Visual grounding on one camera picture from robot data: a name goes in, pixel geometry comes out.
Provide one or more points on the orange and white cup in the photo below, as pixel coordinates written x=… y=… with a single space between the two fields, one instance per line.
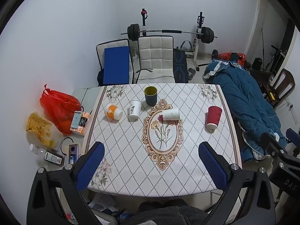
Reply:
x=113 y=113

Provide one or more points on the blue quilted coat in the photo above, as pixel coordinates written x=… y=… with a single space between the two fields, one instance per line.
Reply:
x=246 y=103

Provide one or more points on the blue flat board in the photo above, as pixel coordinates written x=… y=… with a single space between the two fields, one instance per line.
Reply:
x=117 y=65

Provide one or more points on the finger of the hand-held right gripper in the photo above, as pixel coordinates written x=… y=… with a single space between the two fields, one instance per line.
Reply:
x=294 y=136
x=273 y=143

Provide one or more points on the floral diamond pattern tablecloth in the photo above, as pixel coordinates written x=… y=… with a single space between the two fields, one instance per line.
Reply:
x=131 y=145

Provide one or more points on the person's dark fleece clothing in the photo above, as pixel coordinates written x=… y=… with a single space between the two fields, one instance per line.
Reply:
x=164 y=213

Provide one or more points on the glass side table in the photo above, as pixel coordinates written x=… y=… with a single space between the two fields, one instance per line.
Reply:
x=90 y=93

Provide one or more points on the white padded chair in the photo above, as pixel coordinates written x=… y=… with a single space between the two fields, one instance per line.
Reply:
x=155 y=57
x=110 y=49

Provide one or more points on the clear bag of yellow chips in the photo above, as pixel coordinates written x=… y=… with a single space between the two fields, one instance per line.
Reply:
x=42 y=129

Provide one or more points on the red plastic bag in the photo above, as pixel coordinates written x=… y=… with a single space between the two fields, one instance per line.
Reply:
x=58 y=109

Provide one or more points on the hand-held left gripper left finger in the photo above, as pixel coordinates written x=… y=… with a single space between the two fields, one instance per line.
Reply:
x=90 y=166

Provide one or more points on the black and blue bench pad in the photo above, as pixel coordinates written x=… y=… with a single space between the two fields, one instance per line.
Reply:
x=180 y=66

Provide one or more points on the dark green cup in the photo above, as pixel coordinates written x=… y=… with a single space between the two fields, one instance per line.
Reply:
x=150 y=96

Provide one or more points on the black weight plate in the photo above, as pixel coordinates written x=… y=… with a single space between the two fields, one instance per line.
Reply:
x=214 y=54

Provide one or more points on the red ribbed paper cup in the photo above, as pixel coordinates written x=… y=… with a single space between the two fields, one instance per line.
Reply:
x=213 y=117

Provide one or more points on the white weight bench rack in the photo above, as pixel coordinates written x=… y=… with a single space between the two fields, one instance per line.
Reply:
x=199 y=39

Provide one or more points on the white speckled paper cup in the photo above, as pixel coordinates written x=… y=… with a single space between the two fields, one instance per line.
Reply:
x=171 y=115

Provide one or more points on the black speaker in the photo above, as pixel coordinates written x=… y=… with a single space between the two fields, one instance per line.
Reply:
x=257 y=63

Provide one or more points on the chrome dumbbell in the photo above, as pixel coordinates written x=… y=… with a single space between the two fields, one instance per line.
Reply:
x=191 y=71

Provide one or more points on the barbell with black plates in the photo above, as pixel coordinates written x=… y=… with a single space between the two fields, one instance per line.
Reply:
x=171 y=31

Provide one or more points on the dark bottle with label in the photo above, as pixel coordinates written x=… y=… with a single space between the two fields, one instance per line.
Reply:
x=54 y=158

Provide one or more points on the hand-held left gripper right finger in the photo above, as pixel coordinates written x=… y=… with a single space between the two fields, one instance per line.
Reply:
x=213 y=166

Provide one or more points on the brown wooden chair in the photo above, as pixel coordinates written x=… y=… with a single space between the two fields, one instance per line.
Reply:
x=284 y=84

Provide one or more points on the white cup with black print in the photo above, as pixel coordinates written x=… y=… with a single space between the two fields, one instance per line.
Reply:
x=134 y=110

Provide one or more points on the purple handheld camera device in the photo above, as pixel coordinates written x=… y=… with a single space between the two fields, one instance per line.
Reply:
x=73 y=155

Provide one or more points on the crumpled white papers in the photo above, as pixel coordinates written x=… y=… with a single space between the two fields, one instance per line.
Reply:
x=103 y=204

